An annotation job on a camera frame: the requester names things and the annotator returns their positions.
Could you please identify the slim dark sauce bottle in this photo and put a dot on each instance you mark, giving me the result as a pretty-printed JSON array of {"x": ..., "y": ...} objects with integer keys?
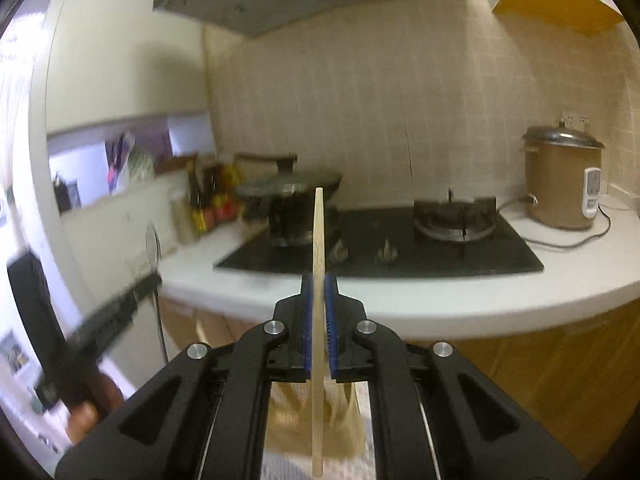
[{"x": 199, "y": 200}]

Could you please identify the person's left hand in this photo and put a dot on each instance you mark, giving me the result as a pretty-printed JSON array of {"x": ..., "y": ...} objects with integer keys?
[{"x": 100, "y": 395}]

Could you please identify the brown rice cooker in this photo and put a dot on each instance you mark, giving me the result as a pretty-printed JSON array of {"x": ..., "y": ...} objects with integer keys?
[{"x": 555, "y": 185}]

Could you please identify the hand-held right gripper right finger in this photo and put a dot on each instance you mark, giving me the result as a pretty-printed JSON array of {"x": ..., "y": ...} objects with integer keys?
[{"x": 331, "y": 330}]

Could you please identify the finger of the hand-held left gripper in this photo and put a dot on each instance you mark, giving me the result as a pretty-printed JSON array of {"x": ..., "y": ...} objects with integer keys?
[{"x": 117, "y": 317}]

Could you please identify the brown woven tray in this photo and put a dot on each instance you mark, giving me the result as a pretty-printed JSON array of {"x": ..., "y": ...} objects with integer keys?
[{"x": 172, "y": 165}]

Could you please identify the beige cylindrical canister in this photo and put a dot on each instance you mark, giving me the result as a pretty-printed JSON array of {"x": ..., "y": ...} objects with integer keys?
[{"x": 182, "y": 217}]

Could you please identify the colourful bag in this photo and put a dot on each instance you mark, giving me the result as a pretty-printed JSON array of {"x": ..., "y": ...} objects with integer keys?
[{"x": 125, "y": 165}]

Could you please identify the large soy sauce bottle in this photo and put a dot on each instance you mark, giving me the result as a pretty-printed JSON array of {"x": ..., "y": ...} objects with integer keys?
[{"x": 215, "y": 195}]

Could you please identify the striped woven mat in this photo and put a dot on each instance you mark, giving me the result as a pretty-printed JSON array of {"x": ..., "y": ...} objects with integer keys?
[{"x": 350, "y": 470}]

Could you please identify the stove knob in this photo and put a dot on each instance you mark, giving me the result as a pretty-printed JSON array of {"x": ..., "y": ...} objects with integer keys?
[
  {"x": 386, "y": 254},
  {"x": 340, "y": 252}
]

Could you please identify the black wok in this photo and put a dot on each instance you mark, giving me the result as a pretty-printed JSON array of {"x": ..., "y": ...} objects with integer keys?
[{"x": 290, "y": 215}]

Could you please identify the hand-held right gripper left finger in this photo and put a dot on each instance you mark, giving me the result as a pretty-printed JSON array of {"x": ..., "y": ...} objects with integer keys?
[{"x": 306, "y": 330}]

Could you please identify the beige plastic utensil basket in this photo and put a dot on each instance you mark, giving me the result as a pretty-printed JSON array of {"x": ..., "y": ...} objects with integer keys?
[{"x": 345, "y": 420}]

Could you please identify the yellow bottle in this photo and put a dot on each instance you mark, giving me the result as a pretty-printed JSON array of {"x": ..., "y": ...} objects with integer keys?
[{"x": 231, "y": 192}]

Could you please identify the wooden base cabinet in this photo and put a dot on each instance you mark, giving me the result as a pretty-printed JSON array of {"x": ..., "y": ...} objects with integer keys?
[{"x": 540, "y": 390}]

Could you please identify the light wooden chopstick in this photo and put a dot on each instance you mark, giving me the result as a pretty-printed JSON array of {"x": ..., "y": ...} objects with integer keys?
[{"x": 318, "y": 230}]

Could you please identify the white wall outlet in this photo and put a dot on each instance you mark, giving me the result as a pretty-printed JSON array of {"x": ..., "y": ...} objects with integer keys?
[{"x": 575, "y": 122}]

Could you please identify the black stove burner grate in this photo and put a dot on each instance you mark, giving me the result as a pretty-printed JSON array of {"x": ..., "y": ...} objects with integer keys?
[
  {"x": 277, "y": 232},
  {"x": 455, "y": 220}
]

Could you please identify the dark object on ledge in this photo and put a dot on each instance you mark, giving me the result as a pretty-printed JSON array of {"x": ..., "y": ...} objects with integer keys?
[{"x": 67, "y": 195}]

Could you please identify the black glass gas stove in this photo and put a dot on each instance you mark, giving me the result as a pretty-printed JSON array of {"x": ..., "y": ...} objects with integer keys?
[{"x": 450, "y": 257}]

